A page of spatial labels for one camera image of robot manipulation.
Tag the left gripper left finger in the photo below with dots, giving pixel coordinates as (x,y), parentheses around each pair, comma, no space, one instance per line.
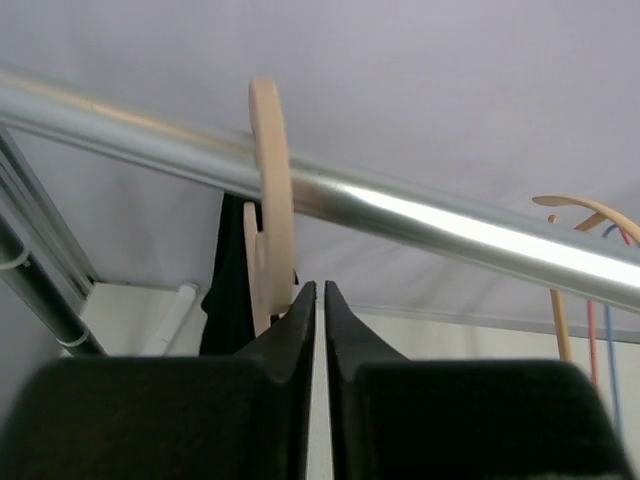
(242,416)

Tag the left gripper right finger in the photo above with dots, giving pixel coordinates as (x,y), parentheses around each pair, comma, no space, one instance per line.
(396,418)

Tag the pink wire hanger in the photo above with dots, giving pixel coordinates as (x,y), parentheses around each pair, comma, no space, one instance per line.
(591,317)

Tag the blue wire hanger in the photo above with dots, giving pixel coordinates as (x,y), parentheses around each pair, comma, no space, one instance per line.
(613,371)

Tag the beige hanger with green shirt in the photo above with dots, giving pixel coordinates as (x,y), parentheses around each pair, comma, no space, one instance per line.
(599,214)

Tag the black t shirt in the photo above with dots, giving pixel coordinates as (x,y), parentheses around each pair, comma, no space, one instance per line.
(229,325)

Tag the beige hanger with black shirt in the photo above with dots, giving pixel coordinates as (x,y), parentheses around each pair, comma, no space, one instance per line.
(270,247)

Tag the metal clothes rack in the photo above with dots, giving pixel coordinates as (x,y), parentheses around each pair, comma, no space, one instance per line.
(430,220)

